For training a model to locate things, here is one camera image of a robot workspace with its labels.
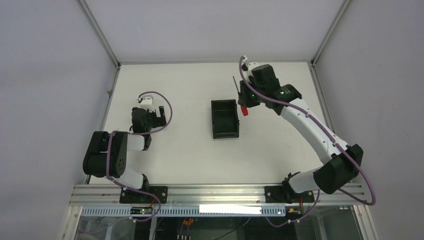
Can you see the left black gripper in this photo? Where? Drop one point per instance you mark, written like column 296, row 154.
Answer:
column 160, row 116

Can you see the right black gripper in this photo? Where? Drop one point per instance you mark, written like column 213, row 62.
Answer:
column 243, row 98

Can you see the red handled screwdriver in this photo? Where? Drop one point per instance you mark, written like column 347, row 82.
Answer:
column 240, row 102

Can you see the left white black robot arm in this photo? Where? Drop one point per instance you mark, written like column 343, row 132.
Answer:
column 106, row 155

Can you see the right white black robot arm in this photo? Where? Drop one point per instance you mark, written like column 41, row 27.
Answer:
column 339, row 159

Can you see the black plastic bin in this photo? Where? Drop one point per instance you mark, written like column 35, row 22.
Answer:
column 224, row 119

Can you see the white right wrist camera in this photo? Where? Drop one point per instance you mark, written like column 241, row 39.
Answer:
column 247, row 65

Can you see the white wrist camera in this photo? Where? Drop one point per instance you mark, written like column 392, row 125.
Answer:
column 146, row 102
column 247, row 65

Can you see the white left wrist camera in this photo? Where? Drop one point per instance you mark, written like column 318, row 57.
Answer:
column 146, row 102

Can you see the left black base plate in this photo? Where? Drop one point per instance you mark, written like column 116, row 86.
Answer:
column 132, row 197

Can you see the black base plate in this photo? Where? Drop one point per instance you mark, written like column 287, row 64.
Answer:
column 281, row 194
column 132, row 197

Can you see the white slotted cable duct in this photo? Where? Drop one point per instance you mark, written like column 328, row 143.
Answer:
column 203, row 210

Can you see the front aluminium mounting rail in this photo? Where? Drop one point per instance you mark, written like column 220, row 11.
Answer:
column 199, row 194

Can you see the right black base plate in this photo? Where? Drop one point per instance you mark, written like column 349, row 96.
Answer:
column 281, row 194

